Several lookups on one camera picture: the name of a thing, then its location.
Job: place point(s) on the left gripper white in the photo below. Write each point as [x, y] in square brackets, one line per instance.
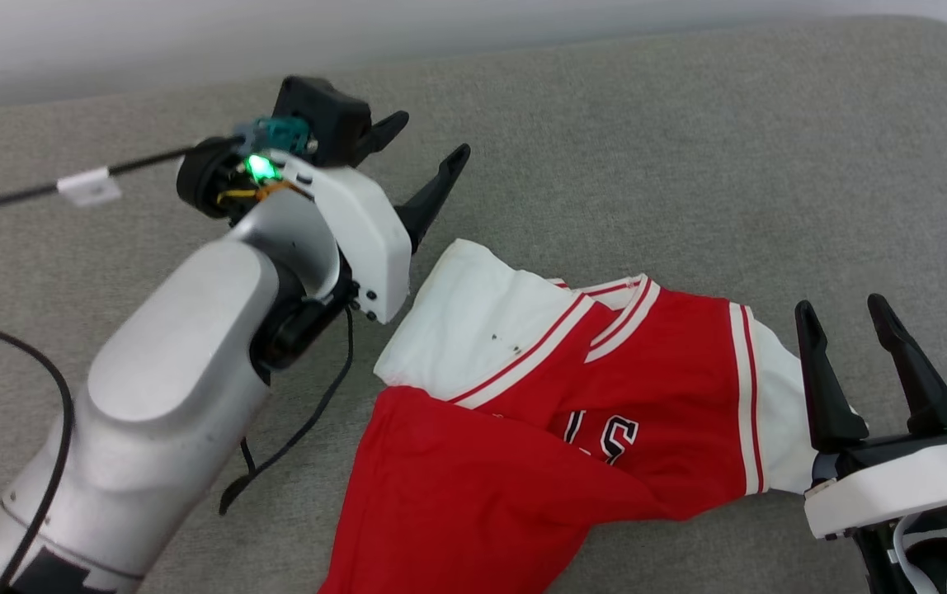
[366, 239]

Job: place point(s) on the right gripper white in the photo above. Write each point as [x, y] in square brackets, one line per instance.
[902, 491]

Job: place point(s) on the red and white jersey shirt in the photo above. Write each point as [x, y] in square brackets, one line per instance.
[482, 495]

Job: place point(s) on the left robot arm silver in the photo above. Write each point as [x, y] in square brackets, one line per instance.
[168, 363]

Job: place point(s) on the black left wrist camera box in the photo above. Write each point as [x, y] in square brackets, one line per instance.
[321, 115]

